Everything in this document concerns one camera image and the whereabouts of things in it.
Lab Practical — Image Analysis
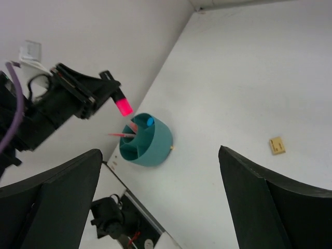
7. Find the black pink marker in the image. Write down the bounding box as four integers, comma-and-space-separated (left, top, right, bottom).
111, 88, 133, 117

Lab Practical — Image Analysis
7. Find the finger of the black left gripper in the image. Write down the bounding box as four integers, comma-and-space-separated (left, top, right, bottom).
70, 70, 121, 114

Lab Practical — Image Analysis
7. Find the pink clear pen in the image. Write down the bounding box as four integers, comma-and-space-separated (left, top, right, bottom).
108, 133, 136, 138

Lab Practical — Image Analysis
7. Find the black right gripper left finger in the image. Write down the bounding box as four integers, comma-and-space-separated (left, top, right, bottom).
1, 149, 103, 248

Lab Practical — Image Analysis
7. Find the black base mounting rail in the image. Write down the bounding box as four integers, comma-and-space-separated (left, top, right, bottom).
90, 190, 165, 248

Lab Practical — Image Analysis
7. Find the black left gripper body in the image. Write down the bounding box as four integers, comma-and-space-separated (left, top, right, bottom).
15, 63, 96, 150

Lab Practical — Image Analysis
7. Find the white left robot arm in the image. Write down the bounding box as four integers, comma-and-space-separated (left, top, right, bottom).
1, 63, 125, 173

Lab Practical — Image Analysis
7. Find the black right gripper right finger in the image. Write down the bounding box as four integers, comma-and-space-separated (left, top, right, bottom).
218, 146, 331, 248

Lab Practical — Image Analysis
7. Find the small yellow eraser block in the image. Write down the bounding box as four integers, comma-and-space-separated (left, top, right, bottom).
269, 136, 286, 155

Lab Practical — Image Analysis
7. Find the black blue yellow marker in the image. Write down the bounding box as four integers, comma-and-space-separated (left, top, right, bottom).
146, 117, 155, 127

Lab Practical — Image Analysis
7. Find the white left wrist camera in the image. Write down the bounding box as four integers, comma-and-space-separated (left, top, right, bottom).
19, 40, 52, 89

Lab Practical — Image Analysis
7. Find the orange highlighter pen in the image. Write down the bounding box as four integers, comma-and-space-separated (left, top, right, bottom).
127, 120, 138, 134

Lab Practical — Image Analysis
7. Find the teal plastic cup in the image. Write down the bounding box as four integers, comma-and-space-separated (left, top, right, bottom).
119, 113, 173, 167

